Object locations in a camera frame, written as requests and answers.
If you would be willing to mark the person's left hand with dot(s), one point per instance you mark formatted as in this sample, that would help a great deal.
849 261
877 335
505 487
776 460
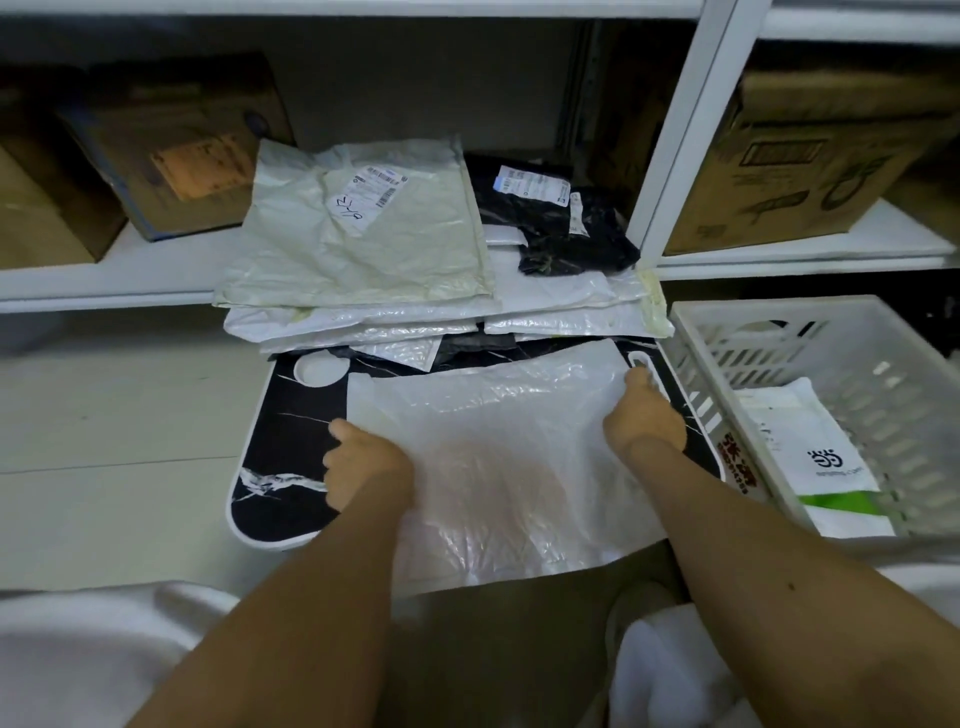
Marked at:
367 469

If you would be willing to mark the person's right hand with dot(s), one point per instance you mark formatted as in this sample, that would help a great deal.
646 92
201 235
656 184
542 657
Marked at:
645 420

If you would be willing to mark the translucent white bubble mailer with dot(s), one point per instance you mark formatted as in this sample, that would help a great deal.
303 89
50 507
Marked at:
510 450

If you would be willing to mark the pile of white mailers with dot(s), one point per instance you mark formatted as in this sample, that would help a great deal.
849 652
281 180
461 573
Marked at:
555 296

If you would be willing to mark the white mailer with logo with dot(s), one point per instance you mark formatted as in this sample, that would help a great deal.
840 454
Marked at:
810 427

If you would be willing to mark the green poly mailer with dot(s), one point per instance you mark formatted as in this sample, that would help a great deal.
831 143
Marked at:
840 504

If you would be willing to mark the cream mailer with handwritten label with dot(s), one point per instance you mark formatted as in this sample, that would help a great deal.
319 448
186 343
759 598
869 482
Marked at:
360 255

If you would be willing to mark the white labelled poly mailer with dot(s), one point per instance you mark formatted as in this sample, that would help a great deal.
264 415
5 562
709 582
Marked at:
855 525

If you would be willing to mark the white plastic basket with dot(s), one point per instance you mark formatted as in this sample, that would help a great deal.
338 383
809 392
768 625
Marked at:
885 352

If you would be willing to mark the white metal shelf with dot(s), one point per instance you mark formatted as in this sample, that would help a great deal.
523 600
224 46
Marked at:
150 270

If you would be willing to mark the person's left forearm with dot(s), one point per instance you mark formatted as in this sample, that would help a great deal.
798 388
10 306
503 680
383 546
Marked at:
285 622

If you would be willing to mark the person's right forearm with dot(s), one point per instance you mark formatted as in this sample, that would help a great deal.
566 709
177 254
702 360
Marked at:
787 600

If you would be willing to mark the person's white shorts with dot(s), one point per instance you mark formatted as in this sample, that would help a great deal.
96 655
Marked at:
75 660

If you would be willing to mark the black marble lap table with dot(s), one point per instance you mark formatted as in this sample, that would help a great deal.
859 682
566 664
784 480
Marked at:
300 450

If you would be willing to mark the cardboard box with black print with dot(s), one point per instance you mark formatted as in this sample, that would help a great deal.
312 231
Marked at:
787 172

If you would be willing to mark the dark cardboard box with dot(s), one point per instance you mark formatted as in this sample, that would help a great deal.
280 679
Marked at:
930 202

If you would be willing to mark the cardboard box with orange label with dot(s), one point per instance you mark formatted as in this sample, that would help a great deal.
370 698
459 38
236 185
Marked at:
180 142

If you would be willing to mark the plain brown cardboard box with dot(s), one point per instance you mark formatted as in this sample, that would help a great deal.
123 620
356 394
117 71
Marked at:
37 217

